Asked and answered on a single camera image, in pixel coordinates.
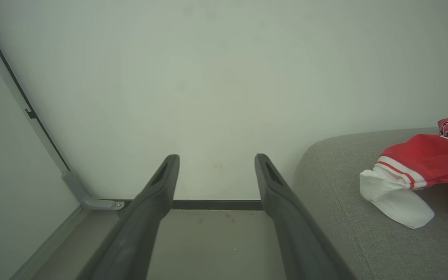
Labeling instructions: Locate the red white sports jersey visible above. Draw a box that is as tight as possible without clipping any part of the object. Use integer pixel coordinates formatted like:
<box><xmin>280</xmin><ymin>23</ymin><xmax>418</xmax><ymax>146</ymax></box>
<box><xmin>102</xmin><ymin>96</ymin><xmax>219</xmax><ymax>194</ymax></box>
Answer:
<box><xmin>359</xmin><ymin>118</ymin><xmax>448</xmax><ymax>229</ymax></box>

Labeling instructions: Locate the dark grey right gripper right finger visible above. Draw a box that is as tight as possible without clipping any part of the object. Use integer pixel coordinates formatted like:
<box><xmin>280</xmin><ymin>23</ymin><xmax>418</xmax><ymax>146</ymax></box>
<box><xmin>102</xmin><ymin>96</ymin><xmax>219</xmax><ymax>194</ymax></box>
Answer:
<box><xmin>254</xmin><ymin>153</ymin><xmax>357</xmax><ymax>280</ymax></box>

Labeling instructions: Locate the grey skirting strip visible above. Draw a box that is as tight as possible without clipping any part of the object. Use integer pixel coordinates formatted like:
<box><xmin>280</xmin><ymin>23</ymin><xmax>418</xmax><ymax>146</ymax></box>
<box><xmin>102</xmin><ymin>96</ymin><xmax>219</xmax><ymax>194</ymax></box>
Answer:
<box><xmin>10</xmin><ymin>205</ymin><xmax>89</xmax><ymax>280</ymax></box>

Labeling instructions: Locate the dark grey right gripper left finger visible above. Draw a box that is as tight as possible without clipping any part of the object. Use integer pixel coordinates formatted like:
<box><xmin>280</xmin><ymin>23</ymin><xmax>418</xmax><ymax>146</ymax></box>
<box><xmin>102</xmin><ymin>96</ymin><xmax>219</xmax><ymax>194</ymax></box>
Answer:
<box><xmin>77</xmin><ymin>154</ymin><xmax>180</xmax><ymax>280</ymax></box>

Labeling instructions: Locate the grey metal foot bracket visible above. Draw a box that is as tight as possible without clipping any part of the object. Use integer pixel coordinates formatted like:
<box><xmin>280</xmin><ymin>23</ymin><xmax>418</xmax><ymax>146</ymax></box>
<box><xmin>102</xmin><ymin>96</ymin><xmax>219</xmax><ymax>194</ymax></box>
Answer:
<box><xmin>61</xmin><ymin>170</ymin><xmax>125</xmax><ymax>211</ymax></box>

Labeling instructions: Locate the grey fabric sofa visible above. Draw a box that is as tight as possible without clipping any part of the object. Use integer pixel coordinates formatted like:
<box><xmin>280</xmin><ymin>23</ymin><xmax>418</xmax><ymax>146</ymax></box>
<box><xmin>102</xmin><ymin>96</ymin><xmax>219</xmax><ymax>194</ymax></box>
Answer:
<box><xmin>292</xmin><ymin>127</ymin><xmax>448</xmax><ymax>280</ymax></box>

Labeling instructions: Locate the black baseboard strip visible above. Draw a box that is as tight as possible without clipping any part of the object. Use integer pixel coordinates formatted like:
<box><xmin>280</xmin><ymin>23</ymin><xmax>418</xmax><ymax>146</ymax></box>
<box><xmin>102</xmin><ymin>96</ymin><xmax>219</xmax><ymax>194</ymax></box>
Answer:
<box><xmin>111</xmin><ymin>199</ymin><xmax>265</xmax><ymax>211</ymax></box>

